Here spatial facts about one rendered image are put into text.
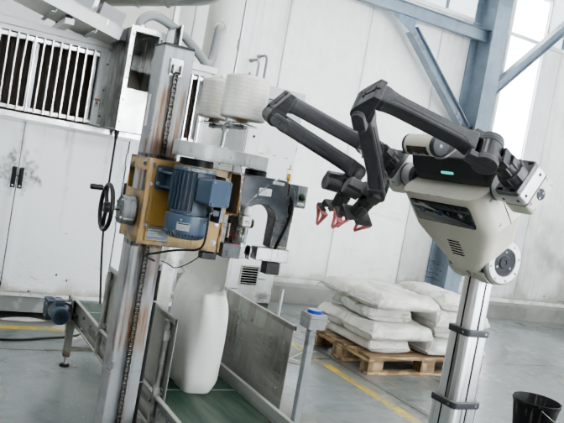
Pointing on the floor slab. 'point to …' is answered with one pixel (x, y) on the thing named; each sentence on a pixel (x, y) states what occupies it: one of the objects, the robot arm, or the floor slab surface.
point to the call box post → (303, 375)
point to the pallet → (347, 352)
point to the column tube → (124, 291)
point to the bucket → (534, 408)
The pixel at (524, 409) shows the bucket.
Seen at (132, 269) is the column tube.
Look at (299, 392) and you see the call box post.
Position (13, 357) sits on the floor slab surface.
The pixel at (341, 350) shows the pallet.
